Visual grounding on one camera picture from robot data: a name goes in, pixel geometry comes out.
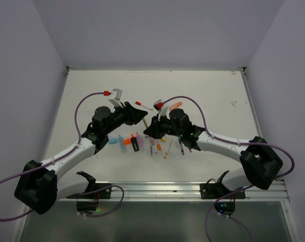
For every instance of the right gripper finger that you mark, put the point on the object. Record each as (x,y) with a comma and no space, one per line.
(153,132)
(154,122)

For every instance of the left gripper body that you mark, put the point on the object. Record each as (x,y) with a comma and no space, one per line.
(120,116)

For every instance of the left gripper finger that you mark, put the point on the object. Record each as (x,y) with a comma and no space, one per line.
(136,116)
(129,107)

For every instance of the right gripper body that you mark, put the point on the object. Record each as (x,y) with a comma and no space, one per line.
(165,126)

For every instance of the clear purple gel pen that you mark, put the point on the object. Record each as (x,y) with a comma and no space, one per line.
(151,146)

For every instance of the red cap pen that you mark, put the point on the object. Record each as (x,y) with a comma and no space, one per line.
(140,104)

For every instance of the yellow pink pen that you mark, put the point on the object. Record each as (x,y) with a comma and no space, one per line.
(145,123)

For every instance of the white orange marker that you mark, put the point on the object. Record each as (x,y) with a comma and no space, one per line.
(162,151)

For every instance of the purple highlighter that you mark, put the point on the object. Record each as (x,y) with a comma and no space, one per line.
(140,141)

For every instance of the black orange highlighter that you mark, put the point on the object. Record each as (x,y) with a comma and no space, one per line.
(134,143)

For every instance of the light blue highlighter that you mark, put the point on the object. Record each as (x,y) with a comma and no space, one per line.
(121,143)

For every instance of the orange highlighter cap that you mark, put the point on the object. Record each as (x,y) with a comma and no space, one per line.
(127,141)

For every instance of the blue gel pen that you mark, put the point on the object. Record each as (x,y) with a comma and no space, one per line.
(181,146)

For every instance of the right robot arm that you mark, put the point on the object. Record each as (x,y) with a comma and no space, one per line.
(259,162)

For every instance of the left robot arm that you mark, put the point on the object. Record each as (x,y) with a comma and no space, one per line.
(39,187)

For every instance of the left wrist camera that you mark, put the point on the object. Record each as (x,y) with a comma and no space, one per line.
(115,97)

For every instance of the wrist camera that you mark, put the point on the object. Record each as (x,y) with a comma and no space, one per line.
(161,108)
(115,97)

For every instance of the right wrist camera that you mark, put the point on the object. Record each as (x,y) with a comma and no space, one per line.
(161,108)

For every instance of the aluminium front rail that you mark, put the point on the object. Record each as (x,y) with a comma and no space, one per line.
(161,191)

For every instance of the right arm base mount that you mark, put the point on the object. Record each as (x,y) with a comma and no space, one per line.
(215,190)

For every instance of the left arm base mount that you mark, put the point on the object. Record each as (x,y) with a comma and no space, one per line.
(98,191)

